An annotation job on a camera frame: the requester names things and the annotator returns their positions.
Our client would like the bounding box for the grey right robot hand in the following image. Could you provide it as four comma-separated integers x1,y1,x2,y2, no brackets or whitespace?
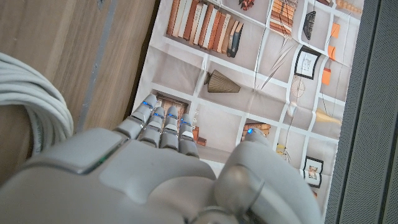
0,93,324,224

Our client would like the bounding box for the coiled white cable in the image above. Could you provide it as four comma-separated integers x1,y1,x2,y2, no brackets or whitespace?
0,52,75,156

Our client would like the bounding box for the printed bookshelf backdrop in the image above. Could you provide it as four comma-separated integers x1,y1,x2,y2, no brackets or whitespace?
124,0,364,215

